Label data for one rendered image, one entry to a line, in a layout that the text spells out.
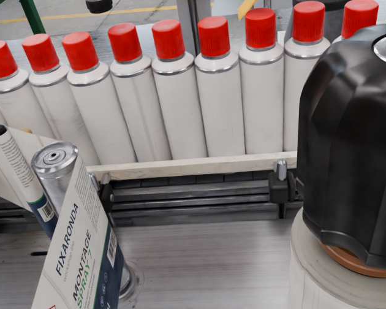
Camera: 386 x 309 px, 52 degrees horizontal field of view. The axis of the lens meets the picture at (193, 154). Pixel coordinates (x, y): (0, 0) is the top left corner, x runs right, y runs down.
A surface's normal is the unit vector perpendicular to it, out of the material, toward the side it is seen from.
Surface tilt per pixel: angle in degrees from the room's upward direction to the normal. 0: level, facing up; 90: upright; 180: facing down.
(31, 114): 90
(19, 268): 0
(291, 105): 90
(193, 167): 90
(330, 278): 2
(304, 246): 1
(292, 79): 90
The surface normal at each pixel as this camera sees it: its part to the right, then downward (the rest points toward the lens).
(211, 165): -0.05, 0.65
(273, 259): -0.14, -0.75
